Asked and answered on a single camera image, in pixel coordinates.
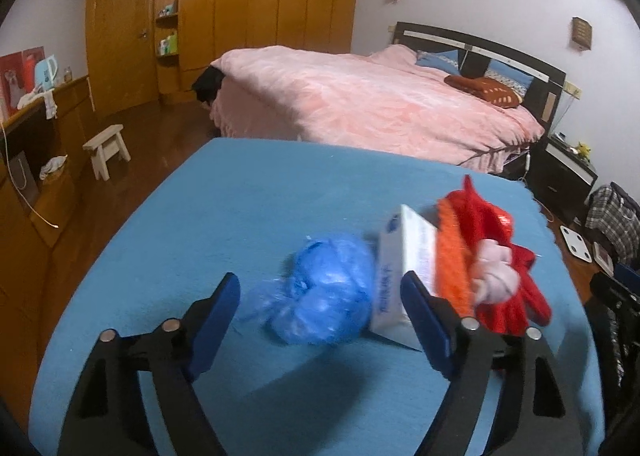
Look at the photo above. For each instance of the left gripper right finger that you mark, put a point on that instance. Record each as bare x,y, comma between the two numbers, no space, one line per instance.
534,413

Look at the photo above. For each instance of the blue plastic bag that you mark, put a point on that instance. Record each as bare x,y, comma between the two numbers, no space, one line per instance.
324,299

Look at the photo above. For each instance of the light pink rolled sock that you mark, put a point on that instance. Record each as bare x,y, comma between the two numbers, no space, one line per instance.
493,278

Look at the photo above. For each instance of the white bathroom scale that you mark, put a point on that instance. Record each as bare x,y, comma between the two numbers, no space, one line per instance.
576,244

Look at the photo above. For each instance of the red fleece garment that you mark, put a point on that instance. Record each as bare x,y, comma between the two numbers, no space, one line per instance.
481,219

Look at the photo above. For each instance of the plaid shirt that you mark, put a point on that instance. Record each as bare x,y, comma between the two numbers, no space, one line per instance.
614,215

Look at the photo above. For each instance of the black nightstand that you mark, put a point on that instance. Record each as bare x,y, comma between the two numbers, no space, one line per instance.
559,179

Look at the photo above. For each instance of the small white stool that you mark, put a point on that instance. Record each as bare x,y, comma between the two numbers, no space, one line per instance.
103,147

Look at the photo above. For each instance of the wooden desk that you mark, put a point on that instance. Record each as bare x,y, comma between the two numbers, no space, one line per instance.
41,160

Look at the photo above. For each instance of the black headboard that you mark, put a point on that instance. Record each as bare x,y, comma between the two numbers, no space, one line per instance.
541,98

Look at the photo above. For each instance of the brown patterned pillow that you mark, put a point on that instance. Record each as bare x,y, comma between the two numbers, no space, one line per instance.
487,89

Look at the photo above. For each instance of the bed with pink cover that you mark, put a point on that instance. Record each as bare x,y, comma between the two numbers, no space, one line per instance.
382,102

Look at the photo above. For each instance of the black cloth on bed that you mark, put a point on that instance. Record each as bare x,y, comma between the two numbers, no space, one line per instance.
207,84

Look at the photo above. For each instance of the blue electric kettle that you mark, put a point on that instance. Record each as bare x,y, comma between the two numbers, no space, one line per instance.
46,71

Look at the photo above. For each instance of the red picture box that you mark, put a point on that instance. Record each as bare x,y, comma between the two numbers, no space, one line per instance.
18,77

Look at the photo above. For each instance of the blue pillow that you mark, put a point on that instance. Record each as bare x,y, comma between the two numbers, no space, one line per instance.
518,80

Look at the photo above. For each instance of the wooden wardrobe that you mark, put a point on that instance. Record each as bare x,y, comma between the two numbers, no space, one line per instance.
141,51

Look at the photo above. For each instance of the right wall lamp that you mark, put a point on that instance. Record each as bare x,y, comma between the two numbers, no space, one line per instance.
581,33

